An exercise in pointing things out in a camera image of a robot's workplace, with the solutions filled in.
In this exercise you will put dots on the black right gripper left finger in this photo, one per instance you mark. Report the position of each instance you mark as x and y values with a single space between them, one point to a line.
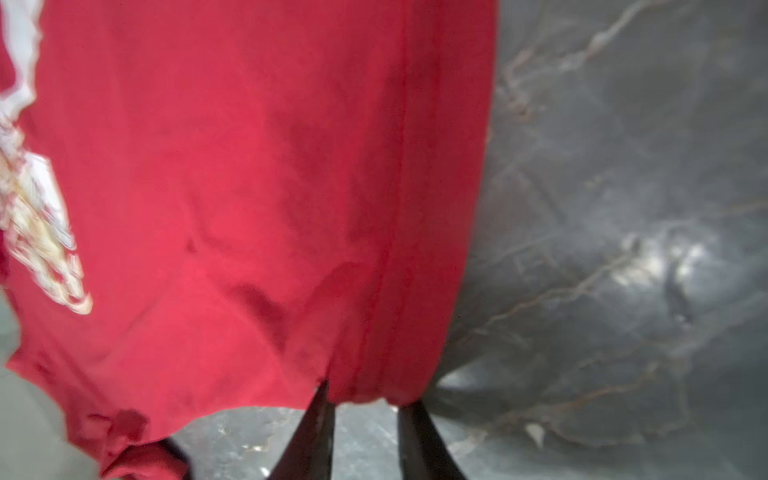
309 453

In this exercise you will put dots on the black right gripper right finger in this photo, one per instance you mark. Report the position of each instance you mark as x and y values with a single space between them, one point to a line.
423 454

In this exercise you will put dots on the dark red printed t-shirt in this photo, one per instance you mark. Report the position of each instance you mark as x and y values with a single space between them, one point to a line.
208 205

